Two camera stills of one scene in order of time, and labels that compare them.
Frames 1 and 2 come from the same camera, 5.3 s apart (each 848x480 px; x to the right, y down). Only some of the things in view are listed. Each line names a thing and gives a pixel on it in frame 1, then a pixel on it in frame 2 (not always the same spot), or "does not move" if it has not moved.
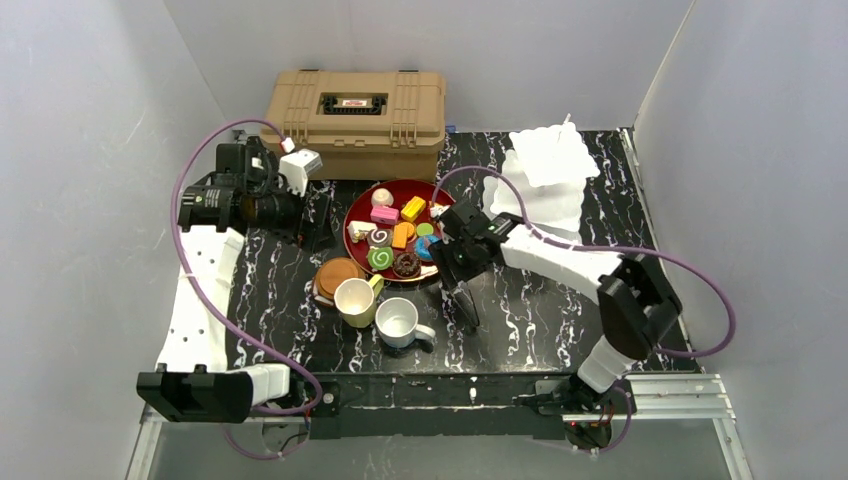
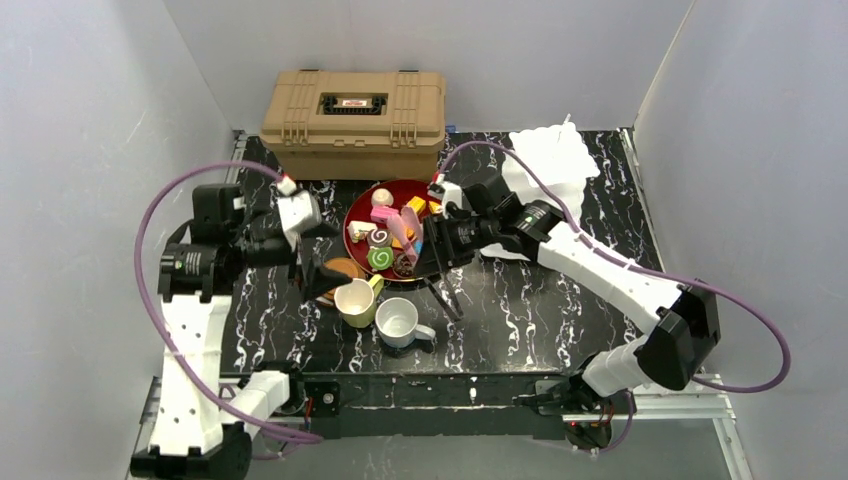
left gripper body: (308, 216) → (307, 250)
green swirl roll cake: (380, 258) does not move
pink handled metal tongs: (465, 301) → (408, 230)
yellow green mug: (356, 299) does not move
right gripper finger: (442, 258) → (440, 285)
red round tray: (390, 226) does not move
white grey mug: (396, 320) does not move
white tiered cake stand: (552, 166) does not move
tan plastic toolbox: (364, 125) does not move
